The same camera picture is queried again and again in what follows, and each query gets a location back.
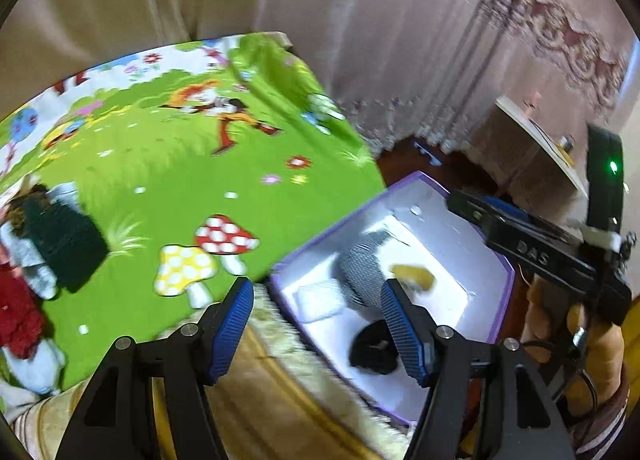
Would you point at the lace patterned sheer curtain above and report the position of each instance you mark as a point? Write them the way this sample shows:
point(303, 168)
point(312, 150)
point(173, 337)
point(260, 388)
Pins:
point(425, 30)

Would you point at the white folded cloth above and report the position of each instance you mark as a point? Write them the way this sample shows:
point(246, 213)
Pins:
point(320, 300)

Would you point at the light grey cloth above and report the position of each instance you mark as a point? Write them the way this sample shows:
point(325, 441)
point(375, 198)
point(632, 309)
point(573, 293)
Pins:
point(30, 260)

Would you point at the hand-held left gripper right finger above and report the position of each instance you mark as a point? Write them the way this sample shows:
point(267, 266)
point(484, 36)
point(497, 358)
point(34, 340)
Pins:
point(404, 335)

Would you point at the beige plush bed cover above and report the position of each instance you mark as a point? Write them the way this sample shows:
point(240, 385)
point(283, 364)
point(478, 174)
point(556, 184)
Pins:
point(280, 405)

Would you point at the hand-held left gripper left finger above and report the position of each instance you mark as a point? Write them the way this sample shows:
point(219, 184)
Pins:
point(231, 335)

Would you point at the red knit cloth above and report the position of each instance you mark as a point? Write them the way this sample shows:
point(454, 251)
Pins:
point(17, 315)

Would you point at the brown fuzzy cloth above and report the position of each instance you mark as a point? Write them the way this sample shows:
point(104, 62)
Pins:
point(22, 200)

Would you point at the white top side table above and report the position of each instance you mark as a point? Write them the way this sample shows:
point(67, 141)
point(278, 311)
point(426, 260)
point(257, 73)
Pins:
point(540, 135)

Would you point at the purple cardboard box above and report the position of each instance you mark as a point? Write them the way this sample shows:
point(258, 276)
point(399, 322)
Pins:
point(442, 235)

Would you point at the yellow cloth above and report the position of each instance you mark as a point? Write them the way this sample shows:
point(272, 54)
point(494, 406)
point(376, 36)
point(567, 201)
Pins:
point(415, 276)

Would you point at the green cartoon printed blanket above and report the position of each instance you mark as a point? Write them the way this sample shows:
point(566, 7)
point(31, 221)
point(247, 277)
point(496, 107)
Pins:
point(150, 165)

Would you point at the dark green knit cloth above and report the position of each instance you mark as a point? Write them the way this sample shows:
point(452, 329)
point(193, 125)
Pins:
point(65, 245)

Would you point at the person's right hand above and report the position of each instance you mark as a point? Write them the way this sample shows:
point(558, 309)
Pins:
point(605, 355)

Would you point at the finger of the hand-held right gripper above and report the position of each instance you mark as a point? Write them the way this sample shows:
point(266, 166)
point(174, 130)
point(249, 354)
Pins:
point(467, 205)
point(510, 210)

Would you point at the small blue plastic item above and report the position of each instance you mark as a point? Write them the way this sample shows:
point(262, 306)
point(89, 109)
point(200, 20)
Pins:
point(426, 150)

